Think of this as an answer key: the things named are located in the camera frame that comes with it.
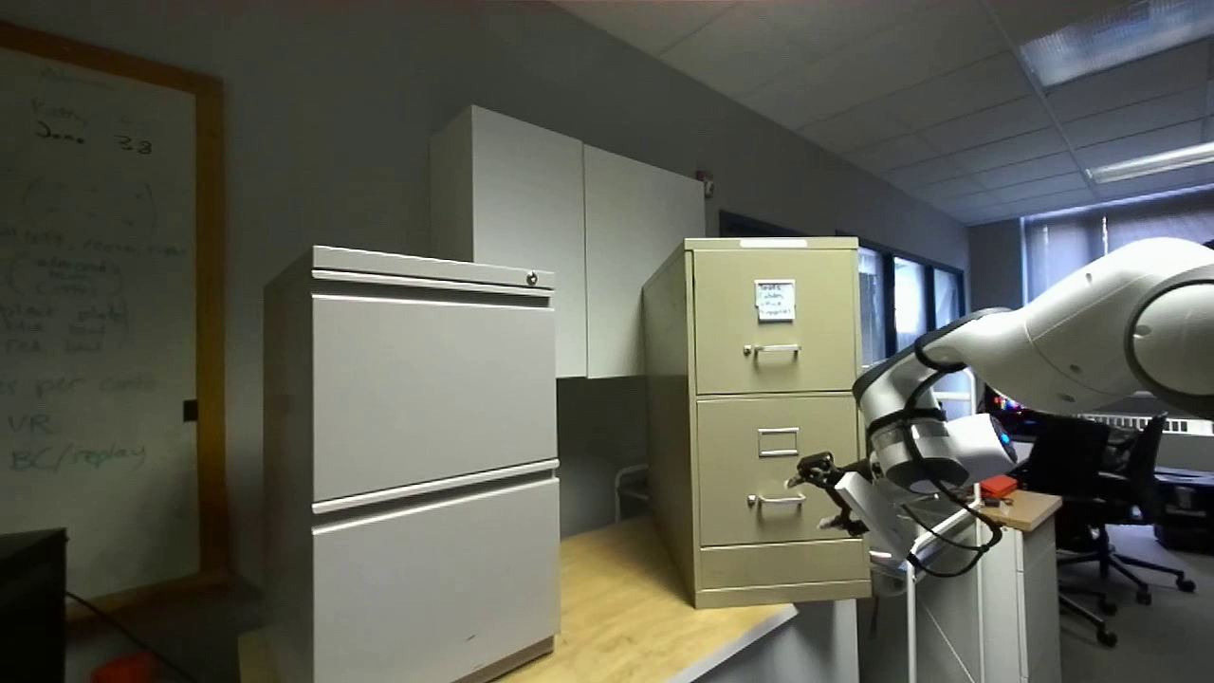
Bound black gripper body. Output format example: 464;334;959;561
831;463;920;546

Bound beige drawer with labelholder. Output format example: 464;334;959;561
692;391;872;550

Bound beige drawer with paper label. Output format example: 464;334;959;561
687;243;864;398

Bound beige metal file cabinet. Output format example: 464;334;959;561
640;234;875;609

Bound wood-topped grey counter cabinet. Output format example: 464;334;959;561
234;486;1065;683

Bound grey wide cabinet drawer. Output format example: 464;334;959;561
308;289;563;510
308;474;566;683

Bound grey metal file cabinet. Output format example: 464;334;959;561
261;243;566;683

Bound red small object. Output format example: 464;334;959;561
975;472;1025;510

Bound white paper label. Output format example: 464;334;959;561
750;272;802;325

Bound dark office windows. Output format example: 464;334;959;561
859;243;975;420

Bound black office chair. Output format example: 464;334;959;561
1020;415;1198;651

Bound narrow ceiling light strip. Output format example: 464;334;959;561
1082;135;1214;191

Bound long ceiling light panel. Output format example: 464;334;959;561
1012;0;1214;96

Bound orange red object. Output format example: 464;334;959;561
88;647;164;683

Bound wood-framed whiteboard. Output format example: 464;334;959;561
0;19;234;616

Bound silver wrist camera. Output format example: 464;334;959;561
884;486;1004;580

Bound white wall cupboard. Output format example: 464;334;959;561
425;101;709;383

